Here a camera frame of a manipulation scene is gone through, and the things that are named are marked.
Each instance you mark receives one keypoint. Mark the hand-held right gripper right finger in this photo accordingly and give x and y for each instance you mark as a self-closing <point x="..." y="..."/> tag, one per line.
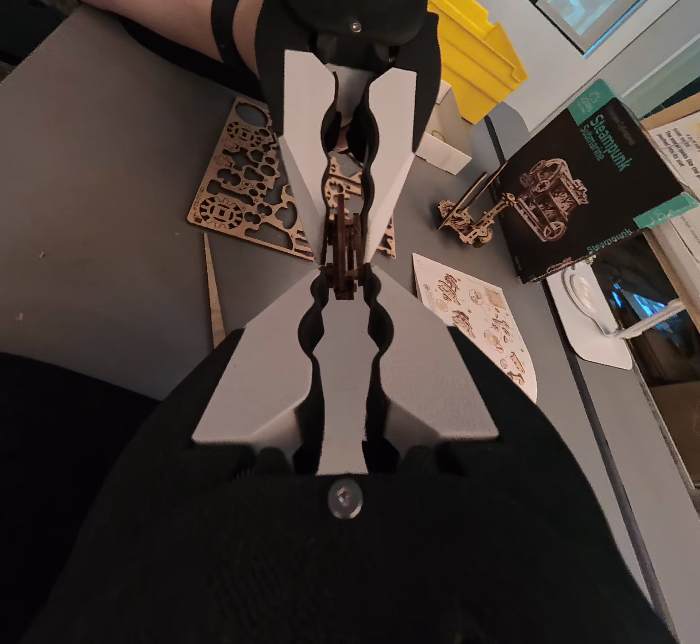
<point x="432" y="381"/>

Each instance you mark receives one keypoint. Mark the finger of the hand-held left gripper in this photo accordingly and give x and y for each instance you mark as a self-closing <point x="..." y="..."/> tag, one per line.
<point x="396" y="135"/>
<point x="303" y="124"/>

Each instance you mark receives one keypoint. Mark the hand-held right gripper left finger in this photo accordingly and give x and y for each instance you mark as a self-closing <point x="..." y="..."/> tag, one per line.
<point x="257" y="381"/>

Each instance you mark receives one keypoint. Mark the small wooden model assembly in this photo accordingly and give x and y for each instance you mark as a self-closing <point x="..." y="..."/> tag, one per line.
<point x="344" y="277"/>

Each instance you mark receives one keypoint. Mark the laser-cut wooden parts sheet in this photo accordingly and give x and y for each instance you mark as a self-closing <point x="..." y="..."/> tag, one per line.
<point x="240" y="173"/>

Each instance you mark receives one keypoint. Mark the partly built wooden model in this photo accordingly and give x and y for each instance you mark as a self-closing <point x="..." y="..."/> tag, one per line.
<point x="470" y="228"/>

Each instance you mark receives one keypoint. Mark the black model kit box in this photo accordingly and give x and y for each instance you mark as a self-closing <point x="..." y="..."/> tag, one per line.
<point x="574" y="190"/>

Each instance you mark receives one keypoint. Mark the small white cardboard box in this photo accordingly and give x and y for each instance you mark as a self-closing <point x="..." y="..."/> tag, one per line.
<point x="443" y="146"/>

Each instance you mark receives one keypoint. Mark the illustrated instruction booklet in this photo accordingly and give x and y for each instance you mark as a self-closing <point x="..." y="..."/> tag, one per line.
<point x="481" y="326"/>

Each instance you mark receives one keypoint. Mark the thin wooden stick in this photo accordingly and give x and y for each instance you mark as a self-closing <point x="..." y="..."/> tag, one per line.
<point x="214" y="294"/>

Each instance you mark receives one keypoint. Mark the yellow plastic bin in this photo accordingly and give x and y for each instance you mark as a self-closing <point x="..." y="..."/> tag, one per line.
<point x="470" y="42"/>

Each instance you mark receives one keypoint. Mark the wooden board with instruction sheet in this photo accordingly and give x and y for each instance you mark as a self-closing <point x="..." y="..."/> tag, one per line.
<point x="683" y="162"/>

